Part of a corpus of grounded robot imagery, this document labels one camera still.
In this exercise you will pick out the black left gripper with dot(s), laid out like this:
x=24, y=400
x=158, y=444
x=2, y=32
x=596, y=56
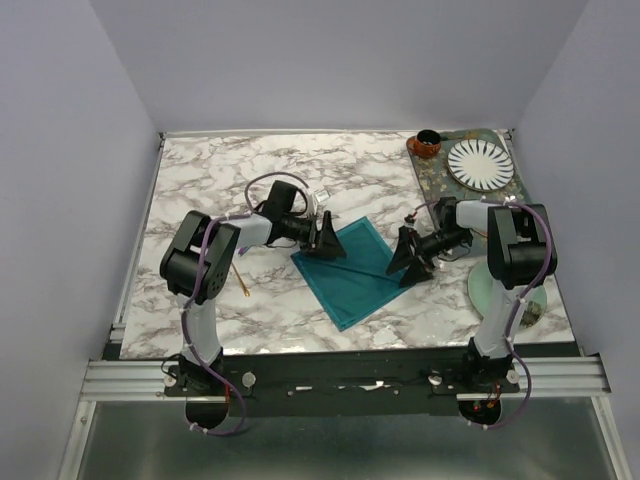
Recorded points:
x=322, y=243

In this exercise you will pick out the orange black cup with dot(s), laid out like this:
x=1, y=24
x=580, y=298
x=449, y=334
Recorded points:
x=425, y=144

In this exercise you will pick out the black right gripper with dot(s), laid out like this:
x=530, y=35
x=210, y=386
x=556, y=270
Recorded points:
x=403, y=256

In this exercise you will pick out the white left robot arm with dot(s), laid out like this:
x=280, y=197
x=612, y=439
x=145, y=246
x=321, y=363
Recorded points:
x=197, y=262

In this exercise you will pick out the teal cloth napkin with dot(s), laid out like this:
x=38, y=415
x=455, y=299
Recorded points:
x=352, y=288

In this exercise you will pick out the white striped plate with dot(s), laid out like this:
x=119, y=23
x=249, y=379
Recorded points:
x=480, y=165

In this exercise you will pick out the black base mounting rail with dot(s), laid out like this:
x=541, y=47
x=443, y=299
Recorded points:
x=352, y=383

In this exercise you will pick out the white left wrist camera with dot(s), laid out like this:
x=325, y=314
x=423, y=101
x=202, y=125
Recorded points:
x=320, y=196

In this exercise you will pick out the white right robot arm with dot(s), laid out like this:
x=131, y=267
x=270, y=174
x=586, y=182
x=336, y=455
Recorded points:
x=520, y=256

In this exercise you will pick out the gold spoon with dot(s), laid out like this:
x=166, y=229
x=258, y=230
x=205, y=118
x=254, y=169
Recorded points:
x=240, y=280

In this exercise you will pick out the mint green floral plate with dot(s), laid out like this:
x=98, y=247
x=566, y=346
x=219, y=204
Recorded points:
x=480, y=283

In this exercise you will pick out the dark floral placemat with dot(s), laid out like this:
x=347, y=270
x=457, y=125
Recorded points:
x=436, y=181

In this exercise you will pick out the aluminium frame rail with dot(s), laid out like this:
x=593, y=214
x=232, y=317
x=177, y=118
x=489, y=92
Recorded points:
x=129, y=381

